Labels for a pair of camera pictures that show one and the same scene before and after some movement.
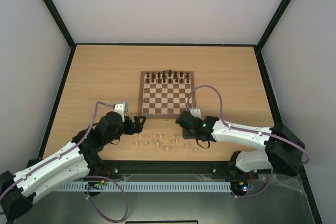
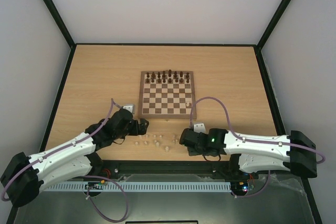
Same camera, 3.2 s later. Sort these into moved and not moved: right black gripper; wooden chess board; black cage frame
Moved: right black gripper
Not moved: wooden chess board; black cage frame
